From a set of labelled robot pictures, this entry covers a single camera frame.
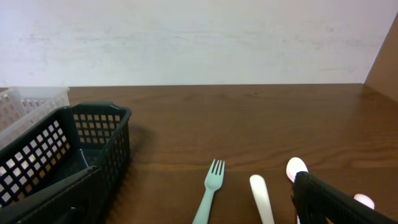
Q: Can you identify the white plastic fork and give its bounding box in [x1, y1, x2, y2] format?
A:
[249, 174, 275, 224]

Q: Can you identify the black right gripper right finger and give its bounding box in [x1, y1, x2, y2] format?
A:
[292, 171, 397, 224]

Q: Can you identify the black plastic basket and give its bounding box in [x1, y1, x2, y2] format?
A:
[1, 102, 131, 223]

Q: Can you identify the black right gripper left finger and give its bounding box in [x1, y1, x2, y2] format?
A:
[1, 166, 104, 223]

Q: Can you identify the white plastic basket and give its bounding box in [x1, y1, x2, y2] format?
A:
[1, 86, 70, 148]

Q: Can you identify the mint green plastic fork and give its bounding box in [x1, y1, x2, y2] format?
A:
[193, 159, 225, 224]

